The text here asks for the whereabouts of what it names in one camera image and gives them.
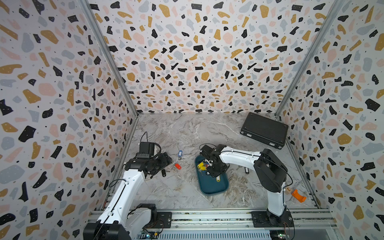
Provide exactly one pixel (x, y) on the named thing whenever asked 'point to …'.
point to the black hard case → (268, 131)
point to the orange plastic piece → (299, 197)
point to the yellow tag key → (201, 166)
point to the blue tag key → (179, 154)
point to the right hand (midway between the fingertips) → (215, 174)
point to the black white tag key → (163, 173)
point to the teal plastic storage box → (208, 184)
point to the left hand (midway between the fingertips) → (168, 161)
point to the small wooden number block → (288, 190)
